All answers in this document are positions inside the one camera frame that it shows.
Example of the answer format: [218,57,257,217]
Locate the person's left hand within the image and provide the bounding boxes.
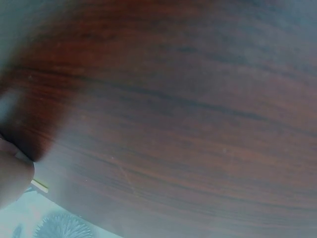
[0,135,35,211]

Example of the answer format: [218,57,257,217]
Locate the yellow white stick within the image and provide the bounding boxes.
[30,179,49,193]

